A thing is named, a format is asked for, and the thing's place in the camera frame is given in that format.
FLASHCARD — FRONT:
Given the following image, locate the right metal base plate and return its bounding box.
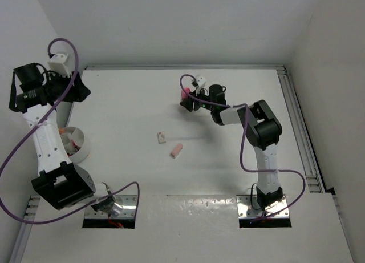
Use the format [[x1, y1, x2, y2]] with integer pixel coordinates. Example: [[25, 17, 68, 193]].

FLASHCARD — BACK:
[[236, 195, 293, 229]]

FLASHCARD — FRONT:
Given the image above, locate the white eraser with label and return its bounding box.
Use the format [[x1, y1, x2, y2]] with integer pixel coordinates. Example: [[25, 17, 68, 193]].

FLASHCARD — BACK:
[[157, 131, 166, 144]]

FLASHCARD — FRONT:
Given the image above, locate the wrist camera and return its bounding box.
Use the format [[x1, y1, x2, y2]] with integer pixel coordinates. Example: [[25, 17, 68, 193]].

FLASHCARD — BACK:
[[192, 75, 206, 96], [47, 52, 71, 77]]

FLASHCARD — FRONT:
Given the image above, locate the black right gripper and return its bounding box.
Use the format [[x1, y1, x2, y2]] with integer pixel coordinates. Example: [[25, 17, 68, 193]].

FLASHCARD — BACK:
[[181, 86, 215, 111]]

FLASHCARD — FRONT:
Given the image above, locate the white round container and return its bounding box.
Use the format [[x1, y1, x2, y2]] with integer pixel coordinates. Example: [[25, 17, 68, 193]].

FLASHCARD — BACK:
[[59, 127, 91, 164]]

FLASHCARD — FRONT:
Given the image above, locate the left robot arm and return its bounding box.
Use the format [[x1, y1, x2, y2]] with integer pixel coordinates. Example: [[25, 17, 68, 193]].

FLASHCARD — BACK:
[[9, 63, 115, 215]]

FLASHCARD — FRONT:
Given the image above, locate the red pen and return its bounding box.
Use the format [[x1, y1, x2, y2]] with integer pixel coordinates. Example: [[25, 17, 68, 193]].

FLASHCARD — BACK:
[[71, 140, 79, 149]]

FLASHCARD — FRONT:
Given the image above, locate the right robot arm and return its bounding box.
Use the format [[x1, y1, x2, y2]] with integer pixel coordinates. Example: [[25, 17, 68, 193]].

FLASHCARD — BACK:
[[180, 84, 283, 210]]

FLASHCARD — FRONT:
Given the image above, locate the metal base plate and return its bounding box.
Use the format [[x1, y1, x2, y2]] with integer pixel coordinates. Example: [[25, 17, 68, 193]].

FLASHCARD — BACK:
[[82, 195, 137, 229], [236, 195, 293, 229]]

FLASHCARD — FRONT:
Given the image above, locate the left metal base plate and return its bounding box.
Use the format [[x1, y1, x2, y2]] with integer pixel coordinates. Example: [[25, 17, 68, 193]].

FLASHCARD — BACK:
[[82, 195, 137, 229]]

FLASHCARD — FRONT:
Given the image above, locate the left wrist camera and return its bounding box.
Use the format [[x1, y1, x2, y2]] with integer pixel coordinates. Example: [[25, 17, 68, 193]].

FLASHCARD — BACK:
[[47, 52, 71, 77]]

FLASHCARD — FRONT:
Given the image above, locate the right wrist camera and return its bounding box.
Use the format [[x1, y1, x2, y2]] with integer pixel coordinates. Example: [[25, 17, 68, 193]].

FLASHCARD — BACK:
[[192, 75, 206, 96]]

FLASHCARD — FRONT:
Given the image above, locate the pink eraser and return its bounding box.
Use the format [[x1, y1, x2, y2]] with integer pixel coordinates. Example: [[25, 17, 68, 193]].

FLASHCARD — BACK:
[[170, 143, 183, 158]]

